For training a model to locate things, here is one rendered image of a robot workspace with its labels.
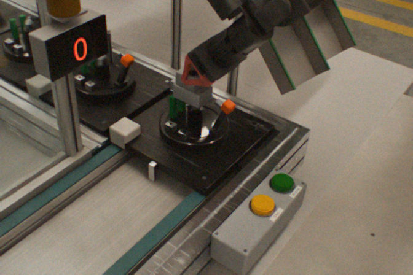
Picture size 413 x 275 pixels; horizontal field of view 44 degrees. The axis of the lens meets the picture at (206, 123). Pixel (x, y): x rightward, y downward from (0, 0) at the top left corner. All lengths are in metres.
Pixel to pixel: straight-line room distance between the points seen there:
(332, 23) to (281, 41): 0.20
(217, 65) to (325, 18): 0.52
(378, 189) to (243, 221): 0.38
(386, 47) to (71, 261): 3.02
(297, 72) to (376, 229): 0.38
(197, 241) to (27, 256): 0.28
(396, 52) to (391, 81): 2.08
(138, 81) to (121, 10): 0.62
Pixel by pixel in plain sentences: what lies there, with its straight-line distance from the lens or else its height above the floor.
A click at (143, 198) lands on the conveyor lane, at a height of 0.92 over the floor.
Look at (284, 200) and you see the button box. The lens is 0.92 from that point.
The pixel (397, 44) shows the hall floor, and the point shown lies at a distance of 3.70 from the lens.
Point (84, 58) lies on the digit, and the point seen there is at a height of 1.18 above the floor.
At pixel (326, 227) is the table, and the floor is 0.86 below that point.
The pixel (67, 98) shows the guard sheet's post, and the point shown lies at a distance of 0.92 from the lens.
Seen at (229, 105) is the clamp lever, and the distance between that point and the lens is 0.93.
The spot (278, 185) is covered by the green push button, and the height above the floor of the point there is 0.97.
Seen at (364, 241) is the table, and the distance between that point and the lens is 1.03.
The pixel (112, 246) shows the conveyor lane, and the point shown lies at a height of 0.92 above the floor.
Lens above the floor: 1.61
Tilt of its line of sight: 38 degrees down
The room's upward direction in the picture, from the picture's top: 4 degrees clockwise
